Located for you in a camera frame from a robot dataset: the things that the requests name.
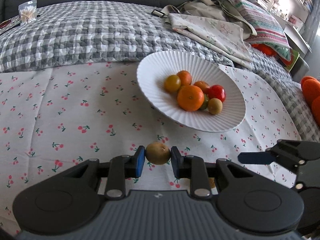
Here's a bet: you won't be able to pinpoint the striped patterned pillow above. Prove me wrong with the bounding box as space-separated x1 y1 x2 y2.
228 0 291 60

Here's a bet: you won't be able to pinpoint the white bookshelf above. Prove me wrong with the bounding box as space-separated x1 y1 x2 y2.
268 0 313 57

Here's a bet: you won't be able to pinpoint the cherry print tablecloth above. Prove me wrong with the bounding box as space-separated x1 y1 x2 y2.
1 63 300 234

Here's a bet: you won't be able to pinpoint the brown kiwi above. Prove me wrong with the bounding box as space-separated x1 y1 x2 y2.
207 98 223 115
209 178 216 189
145 142 171 165

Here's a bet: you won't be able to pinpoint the grey checkered quilt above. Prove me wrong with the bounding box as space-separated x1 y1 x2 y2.
1 1 319 141

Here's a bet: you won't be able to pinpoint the dark red floral pouch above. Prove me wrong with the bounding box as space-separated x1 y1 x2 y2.
0 18 20 35

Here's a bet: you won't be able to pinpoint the green red book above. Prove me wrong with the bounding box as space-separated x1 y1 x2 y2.
277 48 299 73

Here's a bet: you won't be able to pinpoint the clear bag of swabs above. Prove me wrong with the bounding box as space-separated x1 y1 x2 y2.
18 0 37 25

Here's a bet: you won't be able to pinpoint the brown kiwi top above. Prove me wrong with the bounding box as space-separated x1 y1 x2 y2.
207 98 223 115

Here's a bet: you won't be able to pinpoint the beige canvas bag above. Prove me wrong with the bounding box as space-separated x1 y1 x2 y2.
151 0 257 40

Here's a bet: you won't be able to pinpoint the white ribbed plate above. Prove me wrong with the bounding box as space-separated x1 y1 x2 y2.
137 51 246 133

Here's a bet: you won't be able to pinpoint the green kiwi fruit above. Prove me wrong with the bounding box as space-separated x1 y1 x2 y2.
199 94 209 111

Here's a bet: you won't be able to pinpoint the small yellow orange fruit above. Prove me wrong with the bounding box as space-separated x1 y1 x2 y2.
164 75 181 94

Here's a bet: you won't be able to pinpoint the red tomato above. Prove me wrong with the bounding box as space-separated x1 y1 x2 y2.
208 85 226 102

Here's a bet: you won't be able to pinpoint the large orange mandarin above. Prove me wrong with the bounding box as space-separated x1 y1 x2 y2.
177 85 204 112

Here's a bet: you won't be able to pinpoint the floral folded cloth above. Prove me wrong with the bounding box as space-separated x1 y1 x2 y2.
166 13 253 70

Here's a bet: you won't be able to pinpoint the orange fuzzy cushion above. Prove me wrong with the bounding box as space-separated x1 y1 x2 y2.
300 76 320 126

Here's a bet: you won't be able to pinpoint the orange plush under pillow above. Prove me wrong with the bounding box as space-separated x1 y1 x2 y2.
251 44 277 56

